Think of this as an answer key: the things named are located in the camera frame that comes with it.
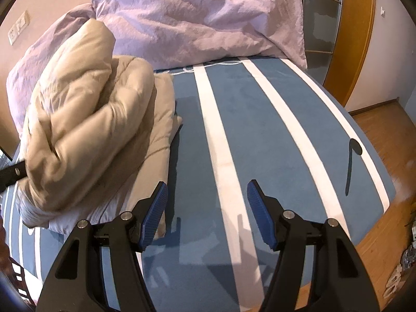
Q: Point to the beige puffer jacket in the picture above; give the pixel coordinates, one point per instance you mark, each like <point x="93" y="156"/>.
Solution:
<point x="97" y="134"/>

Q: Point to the large lavender pillow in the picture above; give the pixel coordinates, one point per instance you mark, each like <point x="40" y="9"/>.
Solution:
<point x="177" y="33"/>

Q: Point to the white wall switch panel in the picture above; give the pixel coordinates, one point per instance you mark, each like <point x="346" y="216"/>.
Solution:
<point x="18" y="27"/>

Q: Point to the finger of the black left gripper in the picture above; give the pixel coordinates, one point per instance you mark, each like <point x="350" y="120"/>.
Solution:
<point x="12" y="174"/>

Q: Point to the clutter on floor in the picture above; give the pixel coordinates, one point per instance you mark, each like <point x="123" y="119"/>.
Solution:
<point x="403" y="269"/>

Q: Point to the blue white striped bedsheet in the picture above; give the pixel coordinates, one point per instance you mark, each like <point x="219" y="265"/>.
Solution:
<point x="260" y="119"/>

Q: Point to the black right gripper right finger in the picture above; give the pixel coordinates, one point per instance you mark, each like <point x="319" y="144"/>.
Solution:
<point x="339" y="281"/>

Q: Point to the dark wooden chair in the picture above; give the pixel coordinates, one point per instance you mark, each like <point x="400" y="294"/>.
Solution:
<point x="13" y="270"/>

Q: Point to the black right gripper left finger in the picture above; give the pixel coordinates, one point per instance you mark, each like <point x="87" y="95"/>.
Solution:
<point x="75" y="281"/>

